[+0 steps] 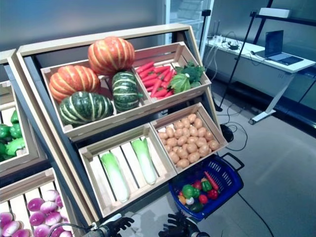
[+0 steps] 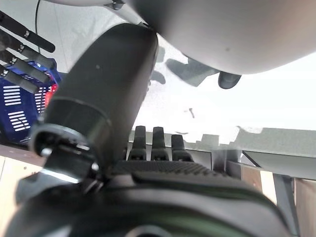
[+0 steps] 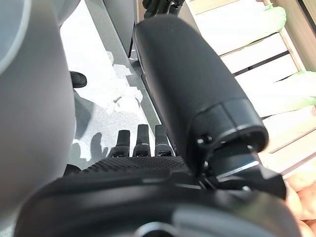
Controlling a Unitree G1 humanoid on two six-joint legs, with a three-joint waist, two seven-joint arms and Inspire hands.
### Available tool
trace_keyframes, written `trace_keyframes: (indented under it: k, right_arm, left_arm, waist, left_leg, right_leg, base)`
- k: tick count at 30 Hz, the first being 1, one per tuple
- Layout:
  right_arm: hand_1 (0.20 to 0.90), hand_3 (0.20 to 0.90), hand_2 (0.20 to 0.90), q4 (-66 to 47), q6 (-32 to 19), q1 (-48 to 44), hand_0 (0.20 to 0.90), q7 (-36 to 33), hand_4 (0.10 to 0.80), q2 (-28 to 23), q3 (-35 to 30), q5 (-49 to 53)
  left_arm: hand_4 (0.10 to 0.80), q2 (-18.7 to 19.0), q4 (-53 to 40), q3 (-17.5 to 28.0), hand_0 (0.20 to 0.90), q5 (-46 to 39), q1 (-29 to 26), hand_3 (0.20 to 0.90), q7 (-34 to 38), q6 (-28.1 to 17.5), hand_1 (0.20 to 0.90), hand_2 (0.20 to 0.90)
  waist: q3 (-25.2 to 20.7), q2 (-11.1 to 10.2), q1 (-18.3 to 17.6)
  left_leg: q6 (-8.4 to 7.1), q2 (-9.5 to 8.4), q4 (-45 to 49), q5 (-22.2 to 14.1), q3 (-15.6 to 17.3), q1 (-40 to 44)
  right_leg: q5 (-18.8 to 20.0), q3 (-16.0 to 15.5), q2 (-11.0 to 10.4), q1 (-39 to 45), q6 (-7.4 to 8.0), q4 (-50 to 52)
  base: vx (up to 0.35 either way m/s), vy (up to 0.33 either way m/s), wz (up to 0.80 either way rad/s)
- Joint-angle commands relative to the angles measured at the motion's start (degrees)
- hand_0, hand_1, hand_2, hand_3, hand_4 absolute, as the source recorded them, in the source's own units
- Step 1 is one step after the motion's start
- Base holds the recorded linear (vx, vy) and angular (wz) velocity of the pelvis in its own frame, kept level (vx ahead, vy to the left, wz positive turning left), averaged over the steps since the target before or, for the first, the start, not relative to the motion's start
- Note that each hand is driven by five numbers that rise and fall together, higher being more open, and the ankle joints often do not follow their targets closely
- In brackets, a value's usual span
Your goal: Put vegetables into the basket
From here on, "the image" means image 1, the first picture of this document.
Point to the glass door cabinet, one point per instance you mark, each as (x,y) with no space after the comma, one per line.
(185,12)

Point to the black tripod stand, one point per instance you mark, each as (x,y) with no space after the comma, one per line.
(231,74)

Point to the wooden display shelf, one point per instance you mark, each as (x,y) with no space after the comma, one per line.
(74,44)
(5,55)

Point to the round green cabbage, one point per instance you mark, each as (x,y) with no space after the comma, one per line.
(180,84)

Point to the black round floor base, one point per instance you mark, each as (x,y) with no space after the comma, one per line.
(225,132)

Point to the red carrot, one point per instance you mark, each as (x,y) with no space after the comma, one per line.
(156,87)
(146,72)
(145,66)
(161,69)

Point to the orange fruit toy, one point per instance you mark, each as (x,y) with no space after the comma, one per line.
(182,199)

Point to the dark green vegetable toy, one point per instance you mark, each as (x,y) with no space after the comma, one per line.
(196,207)

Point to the white flat box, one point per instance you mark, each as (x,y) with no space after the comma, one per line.
(274,12)

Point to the orange striped pumpkin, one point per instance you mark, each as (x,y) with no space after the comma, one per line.
(71,81)
(111,54)

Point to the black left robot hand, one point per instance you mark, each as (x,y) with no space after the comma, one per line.
(119,222)

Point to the dark green leafy greens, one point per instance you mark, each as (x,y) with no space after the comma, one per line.
(195,71)

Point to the black metal rack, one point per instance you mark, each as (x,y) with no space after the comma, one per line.
(284,19)

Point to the small red tomato toy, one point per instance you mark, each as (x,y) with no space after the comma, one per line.
(203,198)

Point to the green bell pepper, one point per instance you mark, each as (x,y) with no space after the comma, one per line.
(14,117)
(4,130)
(16,130)

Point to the black pole stand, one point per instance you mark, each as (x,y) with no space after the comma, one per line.
(206,12)

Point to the red vegetables in top crate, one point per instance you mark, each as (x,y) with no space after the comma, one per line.
(160,93)

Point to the small black electronic device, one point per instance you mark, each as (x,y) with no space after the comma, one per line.
(232,45)

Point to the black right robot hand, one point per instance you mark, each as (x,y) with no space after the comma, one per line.
(177,225)

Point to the blue plastic shopping basket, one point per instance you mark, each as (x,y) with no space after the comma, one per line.
(229,182)

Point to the open grey laptop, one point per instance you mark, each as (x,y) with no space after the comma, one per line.
(274,43)

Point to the green striped pumpkin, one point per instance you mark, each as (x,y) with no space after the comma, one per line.
(124,91)
(84,108)

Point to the small green pepper toy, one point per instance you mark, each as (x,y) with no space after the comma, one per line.
(206,185)

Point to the red chili pepper toy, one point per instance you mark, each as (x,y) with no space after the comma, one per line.
(211,180)

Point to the purple white turnip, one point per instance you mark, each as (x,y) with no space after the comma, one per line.
(11,228)
(35,204)
(37,218)
(53,218)
(5,219)
(59,201)
(49,207)
(50,195)

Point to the light green lettuce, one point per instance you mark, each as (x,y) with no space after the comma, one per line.
(14,145)

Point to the small green lettuce toy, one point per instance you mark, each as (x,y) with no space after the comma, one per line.
(188,191)

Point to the white garlic toy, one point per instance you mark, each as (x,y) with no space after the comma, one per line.
(189,201)

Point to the napa cabbage toy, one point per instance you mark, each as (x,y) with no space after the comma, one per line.
(144,160)
(114,177)

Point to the white desk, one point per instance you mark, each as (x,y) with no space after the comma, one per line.
(261,61)

